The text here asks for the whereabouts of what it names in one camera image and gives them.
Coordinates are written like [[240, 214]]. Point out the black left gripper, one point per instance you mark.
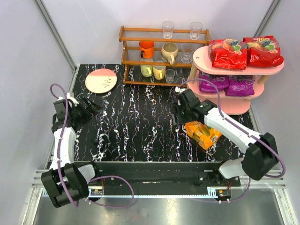
[[86, 108]]

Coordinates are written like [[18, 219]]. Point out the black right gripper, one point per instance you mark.
[[177, 112]]

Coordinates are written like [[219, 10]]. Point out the pink and cream plate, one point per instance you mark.
[[101, 81]]

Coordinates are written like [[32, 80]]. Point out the orange candy bag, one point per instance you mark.
[[204, 135]]

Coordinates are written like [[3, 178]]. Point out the purple candy bag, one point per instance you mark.
[[213, 82], [240, 86]]

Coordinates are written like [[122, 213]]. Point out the red candy bag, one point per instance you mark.
[[228, 54], [263, 52]]

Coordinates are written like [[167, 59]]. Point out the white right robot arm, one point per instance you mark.
[[260, 151]]

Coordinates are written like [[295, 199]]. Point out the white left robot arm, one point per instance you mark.
[[64, 179]]

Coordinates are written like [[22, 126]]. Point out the clear glass bottom shelf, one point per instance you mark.
[[169, 75]]

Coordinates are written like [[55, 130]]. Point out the clear glass shelf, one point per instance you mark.
[[169, 75], [187, 51]]

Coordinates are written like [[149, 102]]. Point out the pink three-tier shelf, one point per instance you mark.
[[232, 105]]

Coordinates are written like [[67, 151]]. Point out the clear glass middle shelf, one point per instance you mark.
[[187, 51]]

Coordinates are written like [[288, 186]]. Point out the cream yellow mug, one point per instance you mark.
[[159, 72]]

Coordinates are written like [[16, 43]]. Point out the pale green mug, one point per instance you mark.
[[146, 70]]

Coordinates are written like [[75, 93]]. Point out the beige round mug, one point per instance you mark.
[[169, 53]]

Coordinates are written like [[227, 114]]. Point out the brown wooden cup rack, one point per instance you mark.
[[131, 53]]

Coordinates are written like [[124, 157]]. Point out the orange mug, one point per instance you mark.
[[146, 49]]

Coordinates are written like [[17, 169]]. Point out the clear glass top right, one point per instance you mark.
[[195, 30]]

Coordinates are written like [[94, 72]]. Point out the clear glass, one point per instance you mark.
[[195, 30], [167, 28]]

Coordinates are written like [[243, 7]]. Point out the clear glass top left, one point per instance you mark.
[[167, 28]]

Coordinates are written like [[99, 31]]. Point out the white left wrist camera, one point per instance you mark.
[[71, 97]]

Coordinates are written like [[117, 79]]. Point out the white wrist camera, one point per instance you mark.
[[71, 97], [179, 90]]

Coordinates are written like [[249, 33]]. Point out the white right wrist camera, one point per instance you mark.
[[179, 90]]

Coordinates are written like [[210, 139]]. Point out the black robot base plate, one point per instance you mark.
[[166, 172]]

